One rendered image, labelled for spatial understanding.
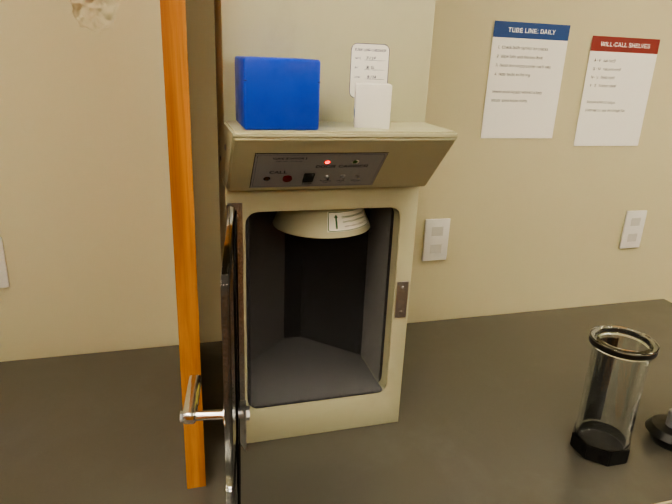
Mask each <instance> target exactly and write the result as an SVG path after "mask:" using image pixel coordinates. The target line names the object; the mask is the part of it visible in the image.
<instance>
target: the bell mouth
mask: <svg viewBox="0 0 672 504"><path fill-rule="evenodd" d="M272 223H273V226H274V227H275V228H276V229H278V230H280V231H282V232H284V233H287V234H290V235H294V236H299V237H306V238H317V239H337V238H347V237H352V236H357V235H360V234H362V233H365V232H366V231H367V230H369V228H370V223H369V220H368V218H367V215H366V213H365V210H364V208H357V209H329V210H300V211H277V213H276V215H275V217H274V219H273V222H272Z"/></svg>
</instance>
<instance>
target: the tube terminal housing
mask: <svg viewBox="0 0 672 504"><path fill-rule="evenodd" d="M435 1H436V0H214V18H215V54H216V90H217V127H218V163H219V201H220V238H221V269H222V260H223V252H224V243H225V235H226V226H227V214H226V205H227V203H242V213H243V284H244V356H245V400H246V406H250V405H249V403H248V397H247V316H246V235H245V224H246V220H247V218H248V217H249V216H250V215H251V214H252V213H255V212H271V211H300V210H329V209H357V208H386V207H391V208H393V210H394V222H393V235H392V249H391V262H390V275H389V288H388V301H387V314H386V327H385V340H384V353H383V366H382V377H381V380H380V381H379V382H378V383H379V385H380V386H381V388H382V389H383V390H382V391H381V392H379V393H374V394H366V395H358V396H350V397H343V398H335V399H327V400H319V401H312V402H304V403H296V404H288V405H281V406H273V407H265V408H258V409H256V408H253V407H251V406H250V420H247V443H254V442H261V441H268V440H274V439H281V438H288V437H295V436H302V435H309V434H316V433H323V432H329V431H336V430H343V429H350V428H357V427H364V426H371V425H378V424H385V423H391V422H398V416H399V405H400V393H401V382H402V371H403V360H404V349H405V338H406V327H407V316H408V305H409V293H410V282H411V271H412V260H413V249H414V238H415V227H416V216H417V205H418V193H419V186H417V187H376V188H335V189H294V190H253V191H228V189H226V187H225V154H224V123H226V121H237V120H236V110H235V57H236V56H257V57H282V58H304V59H316V60H319V61H320V63H321V64H320V82H321V83H320V97H319V122H353V119H354V98H349V80H350V59H351V42H354V43H374V44H390V58H389V73H388V84H391V85H392V98H391V112H390V122H424V123H425V113H426V102H427V90H428V79H429V68H430V57H431V46H432V35H433V24H434V13H435ZM402 281H409V287H408V299H407V310H406V317H400V318H394V317H395V305H396V292H397V282H402Z"/></svg>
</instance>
